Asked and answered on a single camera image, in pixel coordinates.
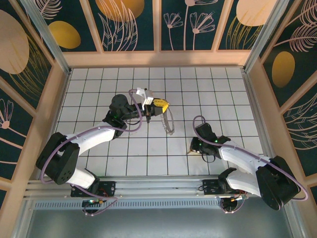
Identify grey vented metal strip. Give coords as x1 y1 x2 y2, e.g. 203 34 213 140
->
33 199 289 209

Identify small controller board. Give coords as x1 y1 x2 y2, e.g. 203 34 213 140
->
82 198 106 207

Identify grey metal sheet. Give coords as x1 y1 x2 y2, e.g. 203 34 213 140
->
14 208 305 238

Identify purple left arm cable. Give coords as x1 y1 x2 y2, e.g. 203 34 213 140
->
40 89 144 217

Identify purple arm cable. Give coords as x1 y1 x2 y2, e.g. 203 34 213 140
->
40 89 144 217
193 115 310 214

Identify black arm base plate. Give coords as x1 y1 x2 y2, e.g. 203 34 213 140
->
202 179 225 196
70 180 117 198

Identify aluminium side rail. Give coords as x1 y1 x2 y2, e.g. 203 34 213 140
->
241 68 278 174

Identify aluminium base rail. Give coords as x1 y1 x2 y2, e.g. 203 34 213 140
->
24 175 290 199

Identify wall panel with pink flowers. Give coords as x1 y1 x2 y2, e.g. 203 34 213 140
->
160 0 225 52
0 81 35 181

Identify wall panel with orange circle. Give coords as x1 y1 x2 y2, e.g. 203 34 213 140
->
88 0 156 52

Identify wall panel with mustard oval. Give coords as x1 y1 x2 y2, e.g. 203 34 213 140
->
37 0 99 53

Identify wall panel with pink leaves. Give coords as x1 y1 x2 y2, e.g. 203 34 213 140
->
282 91 317 177

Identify wall panel cream circle grass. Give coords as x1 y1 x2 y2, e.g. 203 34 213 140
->
0 0 53 110
217 0 280 51

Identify aluminium corner post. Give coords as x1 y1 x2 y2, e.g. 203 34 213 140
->
244 0 291 73
21 0 73 76

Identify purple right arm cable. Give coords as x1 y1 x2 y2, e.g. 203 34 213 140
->
193 115 310 214

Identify wall panel mustard oval leaves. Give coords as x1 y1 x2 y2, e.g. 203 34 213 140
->
259 0 317 108

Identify dark wall panel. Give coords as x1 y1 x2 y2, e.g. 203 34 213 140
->
308 183 317 214
0 189 8 211

